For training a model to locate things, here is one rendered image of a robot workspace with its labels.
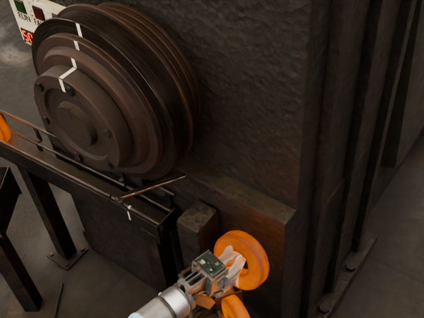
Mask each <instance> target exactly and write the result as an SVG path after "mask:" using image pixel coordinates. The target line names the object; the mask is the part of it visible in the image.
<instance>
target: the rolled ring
mask: <svg viewBox="0 0 424 318"><path fill-rule="evenodd" d="M10 138H11V131H10V129H9V127H8V125H7V123H6V121H5V120H4V118H3V117H2V115H1V114H0V139H2V140H4V141H8V140H9V139H10Z"/></svg>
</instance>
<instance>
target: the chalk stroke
mask: <svg viewBox="0 0 424 318"><path fill-rule="evenodd" d="M76 26H77V29H78V33H79V36H81V37H82V34H81V30H80V25H79V24H77V23H76ZM74 44H75V46H76V49H77V50H79V47H78V43H77V42H76V41H74ZM71 60H72V62H73V66H74V68H71V69H70V70H69V71H67V72H66V73H64V74H63V75H62V76H60V78H61V79H63V78H65V77H66V76H67V75H68V74H70V73H72V72H73V71H74V70H75V69H76V68H77V67H76V63H75V60H74V59H71ZM61 79H59V82H60V84H61V88H62V90H63V91H64V92H65V89H64V85H63V82H62V80H61Z"/></svg>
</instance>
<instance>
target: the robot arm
mask: <svg viewBox="0 0 424 318"><path fill-rule="evenodd" d="M200 257H201V258H200ZM233 261H234V263H233V264H232V266H230V267H227V268H226V265H227V264H230V263H232V262H233ZM245 261H246V260H245V258H244V257H243V255H242V254H240V253H238V252H236V251H233V248H232V246H231V245H229V246H228V247H226V248H225V250H224V252H223V254H222V255H221V256H220V257H216V256H215V255H214V254H213V253H212V252H211V251H209V249H208V250H207V251H206V252H204V253H203V254H201V255H200V256H199V257H197V258H196V259H195V260H193V261H192V273H191V274H190V275H189V276H188V277H186V278H185V279H183V278H180V279H179V280H177V282H176V284H174V285H172V286H170V287H169V288H167V289H166V290H165V291H163V292H160V293H159V294H158V296H157V297H155V298H154V299H153V300H151V301H150V302H148V303H147V304H146V305H144V306H143V307H141V308H140V309H139V310H138V311H136V312H135V313H132V314H131V315H130V316H129V317H128V318H184V317H186V316H187V315H188V314H189V313H190V311H191V310H192V309H194V308H195V307H196V304H197V305H200V306H202V307H204V308H207V309H210V308H212V306H213V305H214V304H215V301H214V300H213V299H212V298H211V296H212V297H216V295H217V294H219V293H220V292H222V293H224V292H225V291H227V290H229V289H230V288H231V287H232V286H233V285H234V284H235V283H236V281H237V279H238V277H239V275H240V272H241V270H242V268H243V266H244V264H245Z"/></svg>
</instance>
